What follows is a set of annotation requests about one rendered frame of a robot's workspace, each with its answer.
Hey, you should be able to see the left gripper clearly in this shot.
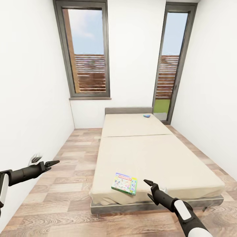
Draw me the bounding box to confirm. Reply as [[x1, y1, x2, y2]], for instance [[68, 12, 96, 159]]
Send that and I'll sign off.
[[22, 160, 60, 182]]

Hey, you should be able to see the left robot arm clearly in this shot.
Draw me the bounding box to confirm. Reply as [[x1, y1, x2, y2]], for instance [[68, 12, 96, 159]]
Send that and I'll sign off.
[[0, 153, 60, 216]]

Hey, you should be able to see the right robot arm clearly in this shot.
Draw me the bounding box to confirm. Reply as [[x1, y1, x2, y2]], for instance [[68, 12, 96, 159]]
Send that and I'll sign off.
[[144, 179, 213, 237]]

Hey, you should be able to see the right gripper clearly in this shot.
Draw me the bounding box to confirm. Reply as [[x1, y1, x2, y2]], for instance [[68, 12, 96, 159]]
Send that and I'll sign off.
[[144, 179, 168, 206]]

